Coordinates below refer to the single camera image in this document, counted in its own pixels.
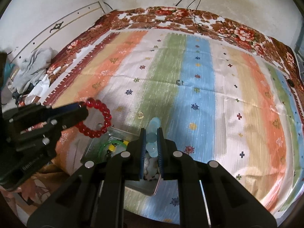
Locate orange leaf-print cloth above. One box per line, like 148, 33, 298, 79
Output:
0, 164, 82, 210

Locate light blue bead bracelet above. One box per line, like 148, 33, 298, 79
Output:
146, 117, 161, 158

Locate red bead bracelet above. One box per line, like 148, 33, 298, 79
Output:
75, 98, 112, 139

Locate silver metal tin box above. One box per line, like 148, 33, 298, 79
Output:
81, 126, 165, 196

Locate white crumpled paper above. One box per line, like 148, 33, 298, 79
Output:
26, 74, 51, 101

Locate white bead bracelet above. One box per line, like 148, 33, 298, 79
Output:
144, 158, 162, 180

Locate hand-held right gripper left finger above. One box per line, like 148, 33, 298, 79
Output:
27, 128, 146, 228

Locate green jade bangle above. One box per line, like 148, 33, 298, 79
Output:
98, 141, 128, 159

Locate dark and yellow bead bracelet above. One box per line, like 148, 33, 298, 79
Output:
106, 142, 124, 158

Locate grey crumpled clothes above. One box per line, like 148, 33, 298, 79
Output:
11, 47, 55, 93

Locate striped pastel blanket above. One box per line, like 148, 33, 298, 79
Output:
45, 28, 304, 224

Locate white headboard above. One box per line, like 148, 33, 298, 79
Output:
0, 1, 112, 61

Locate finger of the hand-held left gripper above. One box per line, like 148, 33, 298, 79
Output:
1, 102, 89, 124
14, 114, 89, 158

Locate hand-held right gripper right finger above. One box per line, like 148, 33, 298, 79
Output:
156, 127, 278, 228

